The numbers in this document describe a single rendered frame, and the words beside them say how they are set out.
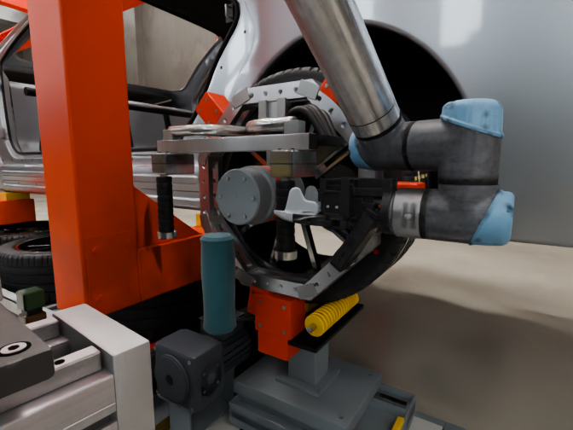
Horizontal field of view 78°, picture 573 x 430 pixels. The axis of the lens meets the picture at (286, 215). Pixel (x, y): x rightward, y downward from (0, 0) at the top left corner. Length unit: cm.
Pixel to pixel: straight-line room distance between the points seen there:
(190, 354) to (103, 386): 75
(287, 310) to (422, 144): 59
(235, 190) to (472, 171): 49
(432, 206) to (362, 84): 19
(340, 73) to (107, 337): 40
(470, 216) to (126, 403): 44
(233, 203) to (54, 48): 56
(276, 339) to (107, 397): 71
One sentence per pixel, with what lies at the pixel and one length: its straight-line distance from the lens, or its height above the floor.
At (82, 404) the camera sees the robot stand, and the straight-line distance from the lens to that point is 34.
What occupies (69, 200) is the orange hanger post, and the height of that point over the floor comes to 83.
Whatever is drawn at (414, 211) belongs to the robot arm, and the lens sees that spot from 53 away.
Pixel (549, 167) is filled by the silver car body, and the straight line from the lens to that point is 97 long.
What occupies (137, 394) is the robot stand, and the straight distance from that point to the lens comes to 36.
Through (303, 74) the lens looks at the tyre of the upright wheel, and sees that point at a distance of 99.
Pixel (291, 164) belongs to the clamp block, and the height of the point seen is 92.
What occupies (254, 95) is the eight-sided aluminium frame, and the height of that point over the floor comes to 110.
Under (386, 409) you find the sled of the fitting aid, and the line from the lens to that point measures 131.
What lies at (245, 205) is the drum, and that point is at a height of 83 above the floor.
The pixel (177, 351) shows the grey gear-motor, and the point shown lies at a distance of 111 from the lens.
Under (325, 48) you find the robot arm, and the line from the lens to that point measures 49.
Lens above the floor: 93
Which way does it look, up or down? 8 degrees down
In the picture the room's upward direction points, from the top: straight up
